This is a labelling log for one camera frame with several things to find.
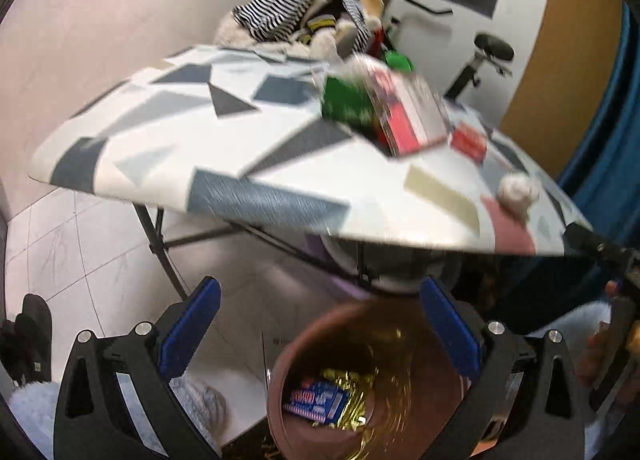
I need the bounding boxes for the person's right hand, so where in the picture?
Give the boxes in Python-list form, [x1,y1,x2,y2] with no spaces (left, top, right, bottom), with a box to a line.
[575,279,623,388]

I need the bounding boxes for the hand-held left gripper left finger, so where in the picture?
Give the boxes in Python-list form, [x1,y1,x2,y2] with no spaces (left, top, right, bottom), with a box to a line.
[54,276,223,460]

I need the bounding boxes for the brown round waste bin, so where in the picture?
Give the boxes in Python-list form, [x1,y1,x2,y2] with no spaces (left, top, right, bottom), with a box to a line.
[265,301,476,460]

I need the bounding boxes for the white fluffy ball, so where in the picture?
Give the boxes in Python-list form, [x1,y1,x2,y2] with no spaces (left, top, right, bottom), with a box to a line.
[497,173,541,218]

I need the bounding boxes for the green snack packet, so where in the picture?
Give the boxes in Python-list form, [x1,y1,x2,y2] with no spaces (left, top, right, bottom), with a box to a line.
[320,74,381,133]

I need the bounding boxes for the black exercise bike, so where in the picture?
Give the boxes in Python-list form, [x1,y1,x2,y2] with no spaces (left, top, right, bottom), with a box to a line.
[357,0,516,101]

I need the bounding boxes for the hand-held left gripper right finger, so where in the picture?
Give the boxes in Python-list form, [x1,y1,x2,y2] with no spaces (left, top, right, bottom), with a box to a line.
[420,276,586,460]

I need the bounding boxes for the geometric patterned folding table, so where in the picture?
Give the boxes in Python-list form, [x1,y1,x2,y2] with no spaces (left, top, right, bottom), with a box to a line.
[27,43,593,301]

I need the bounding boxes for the gold foil wrapper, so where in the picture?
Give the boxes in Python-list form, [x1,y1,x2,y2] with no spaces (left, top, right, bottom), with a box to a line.
[312,367,383,436]

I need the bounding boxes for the blue curtain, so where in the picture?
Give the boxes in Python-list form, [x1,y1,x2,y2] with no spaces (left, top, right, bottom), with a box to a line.
[557,5,640,251]

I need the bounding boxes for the small red packet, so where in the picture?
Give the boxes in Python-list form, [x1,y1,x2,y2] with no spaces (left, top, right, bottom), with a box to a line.
[449,121,488,161]

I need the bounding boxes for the black slippers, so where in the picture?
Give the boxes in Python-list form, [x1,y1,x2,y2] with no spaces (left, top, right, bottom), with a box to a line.
[0,293,53,386]

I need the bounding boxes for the blue snack wrapper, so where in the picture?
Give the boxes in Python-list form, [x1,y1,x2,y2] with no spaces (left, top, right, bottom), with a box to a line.
[282,376,351,425]

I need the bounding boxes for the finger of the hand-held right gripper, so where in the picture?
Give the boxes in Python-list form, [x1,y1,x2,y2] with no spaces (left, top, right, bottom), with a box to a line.
[564,223,628,266]

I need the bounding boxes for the small green object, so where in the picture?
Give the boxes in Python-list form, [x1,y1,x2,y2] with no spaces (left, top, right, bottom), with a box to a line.
[384,51,417,73]

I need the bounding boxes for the red and clear packet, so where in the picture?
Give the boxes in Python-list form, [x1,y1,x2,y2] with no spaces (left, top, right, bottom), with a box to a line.
[372,65,451,158]

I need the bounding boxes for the orange wooden door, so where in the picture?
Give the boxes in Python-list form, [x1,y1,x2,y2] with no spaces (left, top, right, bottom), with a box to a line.
[500,0,626,176]

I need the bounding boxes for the person's fuzzy blue pants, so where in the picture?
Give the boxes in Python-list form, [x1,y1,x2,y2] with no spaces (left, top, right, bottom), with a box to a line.
[10,300,640,460]

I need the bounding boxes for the black white striped garment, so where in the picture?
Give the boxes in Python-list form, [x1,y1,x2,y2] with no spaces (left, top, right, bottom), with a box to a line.
[232,0,371,54]

